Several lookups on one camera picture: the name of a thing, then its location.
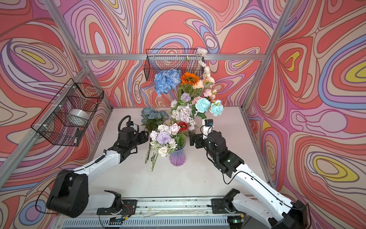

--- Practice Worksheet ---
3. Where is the black wire basket left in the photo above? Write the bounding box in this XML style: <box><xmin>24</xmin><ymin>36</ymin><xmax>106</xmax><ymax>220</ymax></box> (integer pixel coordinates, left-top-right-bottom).
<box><xmin>30</xmin><ymin>79</ymin><xmax>104</xmax><ymax>147</ymax></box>

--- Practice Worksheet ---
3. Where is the white poppy flower stem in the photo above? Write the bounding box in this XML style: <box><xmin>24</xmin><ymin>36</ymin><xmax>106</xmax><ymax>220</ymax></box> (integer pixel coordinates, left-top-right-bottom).
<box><xmin>184</xmin><ymin>47</ymin><xmax>208</xmax><ymax>77</ymax></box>

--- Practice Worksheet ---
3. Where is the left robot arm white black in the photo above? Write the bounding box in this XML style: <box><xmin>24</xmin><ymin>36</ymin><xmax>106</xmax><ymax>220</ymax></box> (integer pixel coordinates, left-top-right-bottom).
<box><xmin>46</xmin><ymin>115</ymin><xmax>149</xmax><ymax>218</ymax></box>

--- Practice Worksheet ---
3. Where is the lilac white flower bunch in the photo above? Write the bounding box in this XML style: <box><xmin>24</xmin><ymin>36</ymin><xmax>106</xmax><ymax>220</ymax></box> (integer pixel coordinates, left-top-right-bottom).
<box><xmin>150</xmin><ymin>123</ymin><xmax>186</xmax><ymax>157</ymax></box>

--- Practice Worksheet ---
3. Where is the small cream rose stem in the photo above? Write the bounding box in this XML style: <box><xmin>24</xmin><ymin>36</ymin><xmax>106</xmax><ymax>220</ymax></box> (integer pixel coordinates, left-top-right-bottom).
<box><xmin>151</xmin><ymin>153</ymin><xmax>159</xmax><ymax>172</ymax></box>

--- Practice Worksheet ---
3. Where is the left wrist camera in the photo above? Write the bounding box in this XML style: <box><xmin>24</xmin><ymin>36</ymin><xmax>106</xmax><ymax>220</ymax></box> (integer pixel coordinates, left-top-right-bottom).
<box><xmin>126</xmin><ymin>121</ymin><xmax>134</xmax><ymax>128</ymax></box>

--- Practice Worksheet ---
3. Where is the black wire basket back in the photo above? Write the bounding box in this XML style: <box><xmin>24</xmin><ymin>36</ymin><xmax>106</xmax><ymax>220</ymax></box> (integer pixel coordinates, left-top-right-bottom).
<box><xmin>144</xmin><ymin>48</ymin><xmax>195</xmax><ymax>81</ymax></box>

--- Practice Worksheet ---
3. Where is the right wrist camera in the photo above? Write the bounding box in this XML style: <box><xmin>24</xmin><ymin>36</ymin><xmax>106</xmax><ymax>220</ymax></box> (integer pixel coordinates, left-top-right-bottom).
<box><xmin>204</xmin><ymin>119</ymin><xmax>214</xmax><ymax>127</ymax></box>

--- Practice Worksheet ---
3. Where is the cream pink rose stem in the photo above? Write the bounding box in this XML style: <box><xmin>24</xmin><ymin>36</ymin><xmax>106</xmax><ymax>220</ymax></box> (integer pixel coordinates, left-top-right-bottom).
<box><xmin>193</xmin><ymin>76</ymin><xmax>215</xmax><ymax>89</ymax></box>

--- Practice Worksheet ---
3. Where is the blue hydrangea stem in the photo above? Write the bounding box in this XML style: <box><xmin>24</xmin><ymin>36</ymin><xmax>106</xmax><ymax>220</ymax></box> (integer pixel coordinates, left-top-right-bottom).
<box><xmin>154</xmin><ymin>69</ymin><xmax>182</xmax><ymax>97</ymax></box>

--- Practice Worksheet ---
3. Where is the purple glass vase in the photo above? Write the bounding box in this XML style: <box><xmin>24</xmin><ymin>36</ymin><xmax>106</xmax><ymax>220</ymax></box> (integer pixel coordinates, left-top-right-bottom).
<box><xmin>169</xmin><ymin>144</ymin><xmax>186</xmax><ymax>167</ymax></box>

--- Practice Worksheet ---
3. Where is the small black device in basket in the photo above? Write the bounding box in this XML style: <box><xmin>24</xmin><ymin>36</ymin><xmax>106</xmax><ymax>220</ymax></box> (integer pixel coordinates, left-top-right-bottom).
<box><xmin>73</xmin><ymin>128</ymin><xmax>83</xmax><ymax>146</ymax></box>

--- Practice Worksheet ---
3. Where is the teal hydrangea stem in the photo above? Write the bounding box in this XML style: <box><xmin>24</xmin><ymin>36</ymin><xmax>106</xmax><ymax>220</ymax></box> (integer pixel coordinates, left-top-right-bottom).
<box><xmin>141</xmin><ymin>107</ymin><xmax>168</xmax><ymax>163</ymax></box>

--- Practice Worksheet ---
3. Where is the dark red flower stem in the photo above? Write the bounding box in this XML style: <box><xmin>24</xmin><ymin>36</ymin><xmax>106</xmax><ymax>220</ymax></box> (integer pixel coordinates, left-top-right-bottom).
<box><xmin>178</xmin><ymin>122</ymin><xmax>189</xmax><ymax>132</ymax></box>

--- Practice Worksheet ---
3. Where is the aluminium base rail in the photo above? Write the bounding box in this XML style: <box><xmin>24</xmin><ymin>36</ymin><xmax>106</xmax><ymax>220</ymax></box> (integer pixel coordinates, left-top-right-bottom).
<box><xmin>53</xmin><ymin>194</ymin><xmax>275</xmax><ymax>229</ymax></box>

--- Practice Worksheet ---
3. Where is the orange artificial daisy flower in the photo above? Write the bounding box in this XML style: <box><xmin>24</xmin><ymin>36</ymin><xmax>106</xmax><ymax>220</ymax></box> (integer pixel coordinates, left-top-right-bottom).
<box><xmin>178</xmin><ymin>72</ymin><xmax>201</xmax><ymax>99</ymax></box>

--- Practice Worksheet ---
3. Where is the black wire basket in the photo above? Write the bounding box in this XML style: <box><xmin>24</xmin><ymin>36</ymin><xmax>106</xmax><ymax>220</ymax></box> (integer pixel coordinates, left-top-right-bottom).
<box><xmin>144</xmin><ymin>48</ymin><xmax>195</xmax><ymax>81</ymax></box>
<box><xmin>30</xmin><ymin>79</ymin><xmax>104</xmax><ymax>147</ymax></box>

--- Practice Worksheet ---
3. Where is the pale pink hydrangea bunch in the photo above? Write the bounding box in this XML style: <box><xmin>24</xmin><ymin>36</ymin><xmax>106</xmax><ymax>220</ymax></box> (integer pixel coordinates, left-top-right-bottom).
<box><xmin>170</xmin><ymin>100</ymin><xmax>196</xmax><ymax>131</ymax></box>

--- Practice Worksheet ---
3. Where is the purple allium flower stem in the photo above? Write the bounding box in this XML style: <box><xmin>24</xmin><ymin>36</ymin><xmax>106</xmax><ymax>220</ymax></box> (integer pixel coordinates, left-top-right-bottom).
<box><xmin>180</xmin><ymin>93</ymin><xmax>191</xmax><ymax>103</ymax></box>

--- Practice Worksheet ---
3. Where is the mint green peony stem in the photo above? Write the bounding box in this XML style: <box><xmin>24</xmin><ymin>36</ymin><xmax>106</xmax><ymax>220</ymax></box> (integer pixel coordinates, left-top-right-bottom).
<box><xmin>195</xmin><ymin>98</ymin><xmax>224</xmax><ymax>119</ymax></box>

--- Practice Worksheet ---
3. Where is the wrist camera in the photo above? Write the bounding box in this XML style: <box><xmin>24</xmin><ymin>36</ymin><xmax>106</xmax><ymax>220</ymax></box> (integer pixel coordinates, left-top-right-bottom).
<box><xmin>126</xmin><ymin>121</ymin><xmax>134</xmax><ymax>128</ymax></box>
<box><xmin>204</xmin><ymin>119</ymin><xmax>214</xmax><ymax>127</ymax></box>

